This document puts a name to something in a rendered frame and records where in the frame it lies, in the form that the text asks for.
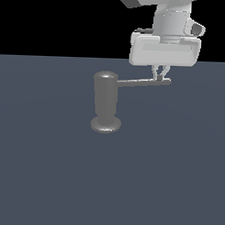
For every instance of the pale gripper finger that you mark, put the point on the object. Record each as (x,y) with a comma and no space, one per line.
(164,70)
(155,71)

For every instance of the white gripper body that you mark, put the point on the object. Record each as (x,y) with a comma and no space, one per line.
(164,51)

